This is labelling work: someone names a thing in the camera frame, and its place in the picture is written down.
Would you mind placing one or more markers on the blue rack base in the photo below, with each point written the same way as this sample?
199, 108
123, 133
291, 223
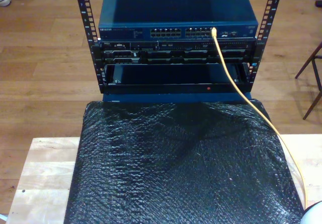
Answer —
176, 98

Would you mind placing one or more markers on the black rack server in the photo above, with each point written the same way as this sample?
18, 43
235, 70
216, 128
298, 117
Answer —
163, 53

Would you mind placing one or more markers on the black bubble-wrap mat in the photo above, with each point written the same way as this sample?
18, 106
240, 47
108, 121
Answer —
176, 188

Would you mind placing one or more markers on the dark wooden stool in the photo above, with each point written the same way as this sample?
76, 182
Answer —
314, 65

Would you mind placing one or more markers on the blue network switch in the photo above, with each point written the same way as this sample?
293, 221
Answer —
176, 7

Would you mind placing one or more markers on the black perforated rack post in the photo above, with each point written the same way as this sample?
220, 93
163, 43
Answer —
85, 12
273, 2

